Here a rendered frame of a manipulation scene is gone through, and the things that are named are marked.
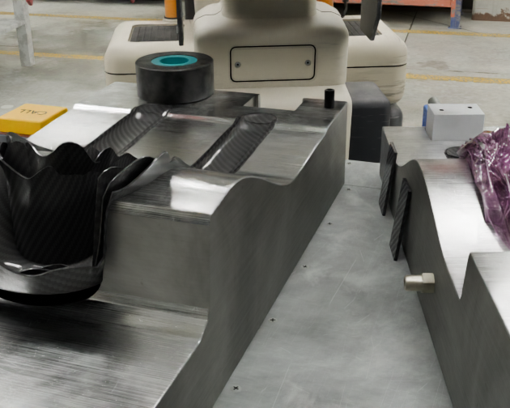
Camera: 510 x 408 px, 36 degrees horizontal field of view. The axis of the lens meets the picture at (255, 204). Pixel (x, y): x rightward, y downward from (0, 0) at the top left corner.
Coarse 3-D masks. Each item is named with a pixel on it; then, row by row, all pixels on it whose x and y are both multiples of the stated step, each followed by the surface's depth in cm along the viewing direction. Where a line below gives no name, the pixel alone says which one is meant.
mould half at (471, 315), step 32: (384, 128) 82; (416, 128) 82; (384, 160) 81; (416, 160) 63; (448, 160) 62; (416, 192) 63; (448, 192) 58; (416, 224) 63; (448, 224) 55; (480, 224) 55; (416, 256) 63; (448, 256) 53; (480, 256) 45; (448, 288) 51; (480, 288) 43; (448, 320) 51; (480, 320) 43; (448, 352) 51; (480, 352) 43; (448, 384) 51; (480, 384) 43
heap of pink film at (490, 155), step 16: (480, 144) 59; (496, 144) 58; (480, 160) 60; (496, 160) 57; (480, 176) 58; (496, 176) 57; (480, 192) 57; (496, 192) 56; (496, 208) 55; (496, 224) 55
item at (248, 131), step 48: (0, 144) 52; (96, 144) 71; (240, 144) 71; (0, 192) 56; (48, 192) 50; (96, 192) 51; (0, 240) 54; (48, 240) 51; (96, 240) 48; (0, 288) 49; (48, 288) 48
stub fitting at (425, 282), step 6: (408, 276) 56; (414, 276) 56; (420, 276) 56; (426, 276) 56; (432, 276) 56; (408, 282) 56; (414, 282) 56; (420, 282) 56; (426, 282) 55; (432, 282) 55; (408, 288) 56; (414, 288) 56; (420, 288) 56; (426, 288) 56; (432, 288) 56
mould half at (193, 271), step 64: (64, 128) 74; (192, 128) 73; (320, 128) 72; (192, 192) 48; (256, 192) 53; (320, 192) 72; (128, 256) 48; (192, 256) 47; (256, 256) 55; (0, 320) 49; (64, 320) 49; (128, 320) 48; (192, 320) 47; (256, 320) 57; (0, 384) 43; (64, 384) 43; (128, 384) 43; (192, 384) 46
